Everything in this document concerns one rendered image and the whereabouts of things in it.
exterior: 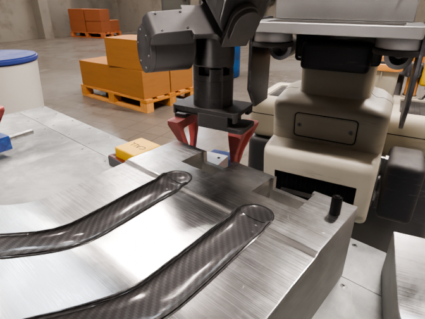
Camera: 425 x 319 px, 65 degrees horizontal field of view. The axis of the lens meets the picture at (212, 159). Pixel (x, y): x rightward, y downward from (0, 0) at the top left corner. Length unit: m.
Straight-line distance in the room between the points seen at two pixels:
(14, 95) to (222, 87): 2.32
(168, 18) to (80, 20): 11.18
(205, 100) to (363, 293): 0.30
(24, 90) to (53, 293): 2.51
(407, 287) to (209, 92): 0.31
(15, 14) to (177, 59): 11.02
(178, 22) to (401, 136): 0.69
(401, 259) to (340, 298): 0.07
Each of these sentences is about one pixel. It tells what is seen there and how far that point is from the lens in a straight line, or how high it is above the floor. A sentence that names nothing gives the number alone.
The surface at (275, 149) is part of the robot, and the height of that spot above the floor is 0.79.
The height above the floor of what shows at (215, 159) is 0.85.
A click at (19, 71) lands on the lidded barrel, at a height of 0.62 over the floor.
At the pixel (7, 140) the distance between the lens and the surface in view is 0.74.
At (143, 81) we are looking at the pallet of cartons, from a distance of 3.48.
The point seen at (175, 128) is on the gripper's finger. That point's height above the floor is 0.90.
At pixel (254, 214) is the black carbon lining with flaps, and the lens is 0.33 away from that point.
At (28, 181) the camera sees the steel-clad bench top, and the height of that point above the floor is 0.80.
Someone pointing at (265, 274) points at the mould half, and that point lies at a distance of 0.27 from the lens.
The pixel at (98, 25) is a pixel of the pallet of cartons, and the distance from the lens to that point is 11.12.
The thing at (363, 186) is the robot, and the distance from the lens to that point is 0.69.
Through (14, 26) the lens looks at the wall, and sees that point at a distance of 11.36.
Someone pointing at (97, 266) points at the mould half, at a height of 0.89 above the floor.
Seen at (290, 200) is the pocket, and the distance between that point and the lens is 0.38.
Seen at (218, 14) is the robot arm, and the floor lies 1.06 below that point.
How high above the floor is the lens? 1.07
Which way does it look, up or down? 26 degrees down
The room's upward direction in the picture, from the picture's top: straight up
